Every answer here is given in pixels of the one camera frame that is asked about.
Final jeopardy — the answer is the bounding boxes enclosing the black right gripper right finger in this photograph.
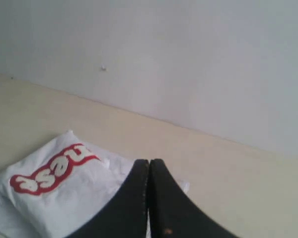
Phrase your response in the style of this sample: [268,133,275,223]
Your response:
[149,159,236,238]

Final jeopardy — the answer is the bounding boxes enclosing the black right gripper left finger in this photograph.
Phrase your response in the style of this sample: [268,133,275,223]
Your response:
[69,159,149,238]

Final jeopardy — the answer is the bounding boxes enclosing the white t-shirt red Chinese patch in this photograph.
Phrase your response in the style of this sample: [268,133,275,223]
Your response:
[0,129,190,238]

